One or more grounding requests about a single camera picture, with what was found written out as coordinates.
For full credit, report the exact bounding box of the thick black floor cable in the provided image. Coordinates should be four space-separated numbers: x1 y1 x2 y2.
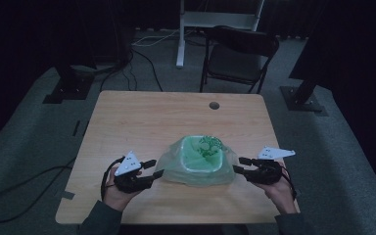
0 156 77 224

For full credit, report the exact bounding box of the person's right hand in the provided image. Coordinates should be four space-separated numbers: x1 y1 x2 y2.
256 167 299 215

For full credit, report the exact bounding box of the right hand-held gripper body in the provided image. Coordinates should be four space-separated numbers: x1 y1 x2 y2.
245 145 297 186

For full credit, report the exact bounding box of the right hand-held gripper cable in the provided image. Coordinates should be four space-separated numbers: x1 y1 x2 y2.
278 165 299 201

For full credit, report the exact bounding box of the white metal stand frame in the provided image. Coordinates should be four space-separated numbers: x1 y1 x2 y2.
175 0 265 69

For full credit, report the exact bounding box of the left hand-held gripper cable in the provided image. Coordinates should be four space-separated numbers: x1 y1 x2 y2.
100 157 125 202

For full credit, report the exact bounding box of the thin black floor cable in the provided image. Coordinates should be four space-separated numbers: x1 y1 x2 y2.
130 47 165 93
99 52 138 93

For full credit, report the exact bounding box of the white floor cable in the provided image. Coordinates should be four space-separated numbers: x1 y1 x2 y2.
131 28 198 47

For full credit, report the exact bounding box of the black folding chair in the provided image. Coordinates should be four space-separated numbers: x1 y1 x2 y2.
199 24 280 95

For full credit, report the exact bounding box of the black stand with base plate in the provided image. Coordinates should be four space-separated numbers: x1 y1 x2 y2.
279 74 329 118
42 63 96 105

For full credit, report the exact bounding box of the hand-held gripper cable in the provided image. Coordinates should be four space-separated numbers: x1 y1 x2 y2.
100 157 125 202
278 165 299 201

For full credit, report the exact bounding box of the person's left hand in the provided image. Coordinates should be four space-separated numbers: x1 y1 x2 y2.
103 167 141 212

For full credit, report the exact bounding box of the green plastic trash bag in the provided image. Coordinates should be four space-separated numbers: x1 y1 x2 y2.
159 134 239 188

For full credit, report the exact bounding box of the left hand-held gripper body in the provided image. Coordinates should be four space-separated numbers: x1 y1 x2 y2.
113 150 155 194

